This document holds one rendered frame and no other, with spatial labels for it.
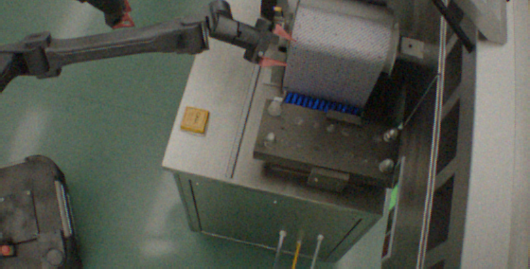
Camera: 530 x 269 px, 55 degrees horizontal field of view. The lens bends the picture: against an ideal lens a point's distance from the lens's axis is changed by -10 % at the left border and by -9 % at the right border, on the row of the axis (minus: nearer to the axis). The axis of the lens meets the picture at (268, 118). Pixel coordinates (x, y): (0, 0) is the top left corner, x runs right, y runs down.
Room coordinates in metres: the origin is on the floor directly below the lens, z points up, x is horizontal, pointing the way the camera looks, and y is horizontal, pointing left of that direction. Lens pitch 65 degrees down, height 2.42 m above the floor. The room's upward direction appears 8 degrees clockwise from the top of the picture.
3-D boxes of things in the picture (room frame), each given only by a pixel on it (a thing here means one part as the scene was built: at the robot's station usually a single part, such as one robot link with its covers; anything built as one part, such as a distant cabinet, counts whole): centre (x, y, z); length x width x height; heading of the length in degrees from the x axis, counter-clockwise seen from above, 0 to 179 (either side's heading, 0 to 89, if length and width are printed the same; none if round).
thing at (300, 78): (0.73, -0.14, 1.10); 0.23 x 0.01 x 0.18; 85
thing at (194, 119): (0.66, 0.21, 0.91); 0.07 x 0.07 x 0.02; 85
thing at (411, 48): (0.78, -0.33, 1.28); 0.06 x 0.05 x 0.02; 85
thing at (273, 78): (0.84, 0.00, 1.05); 0.06 x 0.05 x 0.31; 85
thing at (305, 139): (0.61, -0.18, 1.00); 0.40 x 0.16 x 0.06; 85
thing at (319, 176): (0.52, -0.19, 0.96); 0.10 x 0.03 x 0.11; 85
